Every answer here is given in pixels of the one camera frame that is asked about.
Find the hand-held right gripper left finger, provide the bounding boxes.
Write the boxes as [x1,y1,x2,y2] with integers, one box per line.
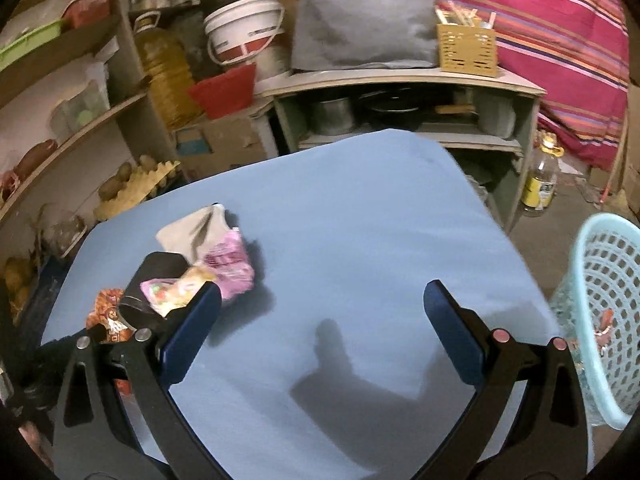
[52,282,236,480]

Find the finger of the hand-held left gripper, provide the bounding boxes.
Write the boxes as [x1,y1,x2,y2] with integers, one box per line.
[131,252,191,290]
[119,294,167,332]

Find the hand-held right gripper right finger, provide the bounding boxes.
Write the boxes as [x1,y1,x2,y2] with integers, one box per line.
[415,280,591,480]

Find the orange patterned wrapper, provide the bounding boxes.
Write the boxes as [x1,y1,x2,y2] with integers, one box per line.
[85,288,132,344]

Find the yellow pink snack wrapper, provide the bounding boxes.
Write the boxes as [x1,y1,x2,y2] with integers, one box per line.
[140,265,217,317]

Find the white paper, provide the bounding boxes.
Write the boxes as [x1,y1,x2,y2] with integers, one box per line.
[155,203,229,264]

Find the pink printed wrapper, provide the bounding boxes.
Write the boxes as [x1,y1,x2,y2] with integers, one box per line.
[202,229,256,302]

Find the red wrapper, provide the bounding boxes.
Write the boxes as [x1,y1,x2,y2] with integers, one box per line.
[594,309,617,347]

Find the light blue plastic laundry basket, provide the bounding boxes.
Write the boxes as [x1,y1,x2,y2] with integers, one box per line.
[548,212,640,432]

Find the person's left forearm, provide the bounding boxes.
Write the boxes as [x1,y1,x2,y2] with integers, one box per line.
[19,419,55,468]

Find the dark blue plastic crate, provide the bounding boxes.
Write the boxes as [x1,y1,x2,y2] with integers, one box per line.
[10,254,72,322]

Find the yellow egg tray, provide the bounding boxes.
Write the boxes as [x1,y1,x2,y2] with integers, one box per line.
[93,160,182,222]

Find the pile of potatoes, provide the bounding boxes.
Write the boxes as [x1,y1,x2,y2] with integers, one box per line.
[97,154,161,200]

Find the light blue tablecloth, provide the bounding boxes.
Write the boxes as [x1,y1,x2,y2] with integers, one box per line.
[39,128,559,480]

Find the cardboard box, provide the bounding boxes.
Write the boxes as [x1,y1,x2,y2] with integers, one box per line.
[172,104,277,182]

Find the curved wooden corner shelf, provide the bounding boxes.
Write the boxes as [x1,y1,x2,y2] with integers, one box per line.
[0,0,152,243]

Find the red net bag sweet potatoes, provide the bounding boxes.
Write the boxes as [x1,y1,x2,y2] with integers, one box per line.
[0,138,59,202]

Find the clear bottle yellow cap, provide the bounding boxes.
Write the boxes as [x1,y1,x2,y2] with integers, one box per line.
[519,132,565,218]

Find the clear plastic container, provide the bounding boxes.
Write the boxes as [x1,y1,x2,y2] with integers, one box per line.
[49,79,111,144]

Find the red plastic bowl basket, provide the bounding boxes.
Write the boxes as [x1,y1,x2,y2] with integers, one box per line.
[187,64,257,120]

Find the yellow oil bottle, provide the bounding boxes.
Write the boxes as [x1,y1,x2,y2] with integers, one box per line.
[132,9,197,129]

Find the narrow wooden shelf unit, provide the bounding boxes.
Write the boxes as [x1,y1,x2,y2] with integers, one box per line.
[107,0,281,183]

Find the grey metal container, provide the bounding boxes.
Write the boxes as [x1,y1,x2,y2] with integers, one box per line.
[477,90,517,139]

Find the small metal pot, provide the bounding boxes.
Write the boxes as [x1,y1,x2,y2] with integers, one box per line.
[305,95,357,136]

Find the plain white bucket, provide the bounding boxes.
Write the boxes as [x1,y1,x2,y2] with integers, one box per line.
[254,42,294,81]

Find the dark frying pan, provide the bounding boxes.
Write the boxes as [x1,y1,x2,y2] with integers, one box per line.
[357,88,426,116]

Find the white plastic bucket red label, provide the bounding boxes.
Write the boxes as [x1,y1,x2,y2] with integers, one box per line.
[202,0,286,66]

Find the low wooden cabinet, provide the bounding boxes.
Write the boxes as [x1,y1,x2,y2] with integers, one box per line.
[254,67,548,234]

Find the green plastic tray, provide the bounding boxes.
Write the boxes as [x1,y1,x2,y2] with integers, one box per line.
[0,18,66,74]

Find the small red plastic basket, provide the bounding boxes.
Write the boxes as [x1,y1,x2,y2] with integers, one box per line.
[62,0,114,29]

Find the yellow perforated utensil holder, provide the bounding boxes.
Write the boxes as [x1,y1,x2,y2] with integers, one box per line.
[435,22,500,79]

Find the pink striped cloth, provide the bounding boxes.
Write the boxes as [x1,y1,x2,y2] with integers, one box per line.
[264,0,632,172]

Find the bundle of white utensils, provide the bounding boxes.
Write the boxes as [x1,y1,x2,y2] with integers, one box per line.
[437,2,497,29]

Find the grey fabric cover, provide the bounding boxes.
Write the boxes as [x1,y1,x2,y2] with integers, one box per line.
[289,0,442,72]

